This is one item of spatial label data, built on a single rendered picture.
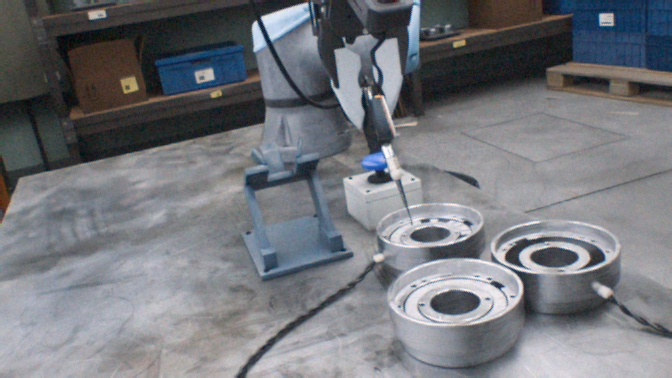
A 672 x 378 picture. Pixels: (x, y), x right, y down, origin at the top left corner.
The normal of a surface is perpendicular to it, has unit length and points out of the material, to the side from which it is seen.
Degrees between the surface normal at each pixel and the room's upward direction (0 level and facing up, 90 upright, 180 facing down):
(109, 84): 92
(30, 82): 90
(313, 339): 0
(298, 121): 72
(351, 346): 0
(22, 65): 90
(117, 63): 96
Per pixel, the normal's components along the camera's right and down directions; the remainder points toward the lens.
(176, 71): 0.28, 0.29
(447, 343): -0.27, 0.36
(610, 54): -0.87, 0.29
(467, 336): 0.00, 0.34
